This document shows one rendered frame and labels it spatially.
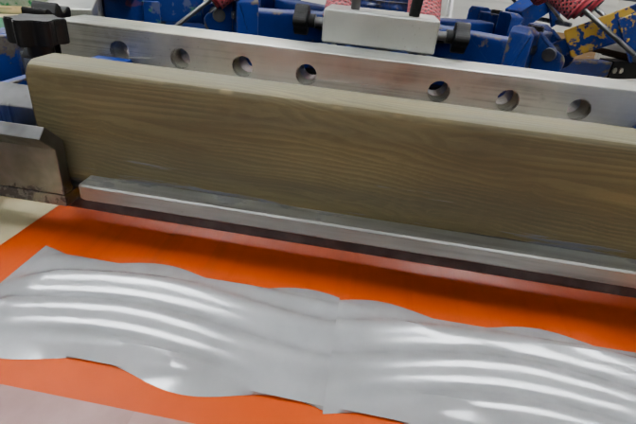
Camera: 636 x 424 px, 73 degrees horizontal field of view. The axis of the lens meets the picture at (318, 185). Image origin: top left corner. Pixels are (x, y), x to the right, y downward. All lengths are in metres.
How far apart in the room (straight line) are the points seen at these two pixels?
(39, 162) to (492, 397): 0.27
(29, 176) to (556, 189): 0.30
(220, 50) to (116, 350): 0.33
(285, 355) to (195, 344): 0.04
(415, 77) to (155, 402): 0.36
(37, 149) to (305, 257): 0.17
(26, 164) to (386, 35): 0.36
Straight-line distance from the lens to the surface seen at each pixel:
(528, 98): 0.48
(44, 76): 0.29
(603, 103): 0.50
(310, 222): 0.24
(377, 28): 0.50
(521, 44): 0.88
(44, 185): 0.30
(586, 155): 0.25
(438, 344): 0.24
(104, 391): 0.22
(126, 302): 0.24
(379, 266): 0.28
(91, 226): 0.32
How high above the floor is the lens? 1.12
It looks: 28 degrees down
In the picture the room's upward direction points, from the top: 6 degrees clockwise
